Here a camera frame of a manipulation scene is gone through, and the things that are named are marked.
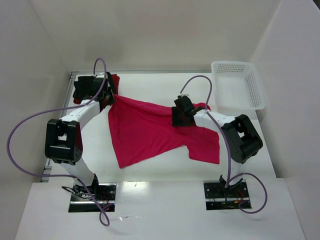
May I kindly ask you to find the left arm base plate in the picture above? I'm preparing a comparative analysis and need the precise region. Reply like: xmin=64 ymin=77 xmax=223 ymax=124
xmin=68 ymin=181 xmax=118 ymax=214

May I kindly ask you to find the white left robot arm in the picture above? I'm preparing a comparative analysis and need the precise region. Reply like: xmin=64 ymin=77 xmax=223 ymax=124
xmin=44 ymin=72 xmax=120 ymax=196

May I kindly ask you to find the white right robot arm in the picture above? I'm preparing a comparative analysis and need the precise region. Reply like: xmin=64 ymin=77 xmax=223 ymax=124
xmin=171 ymin=95 xmax=263 ymax=193

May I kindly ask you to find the black folded t shirt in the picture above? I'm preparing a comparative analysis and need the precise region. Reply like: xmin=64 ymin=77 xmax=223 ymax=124
xmin=73 ymin=75 xmax=95 ymax=100

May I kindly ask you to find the pink t shirt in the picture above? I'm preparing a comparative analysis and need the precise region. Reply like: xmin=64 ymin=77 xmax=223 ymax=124
xmin=108 ymin=95 xmax=220 ymax=169

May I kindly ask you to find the white plastic basket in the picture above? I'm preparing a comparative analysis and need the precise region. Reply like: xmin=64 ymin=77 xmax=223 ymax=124
xmin=211 ymin=60 xmax=266 ymax=111

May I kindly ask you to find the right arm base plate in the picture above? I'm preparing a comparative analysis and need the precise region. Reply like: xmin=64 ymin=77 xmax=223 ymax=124
xmin=203 ymin=180 xmax=252 ymax=211

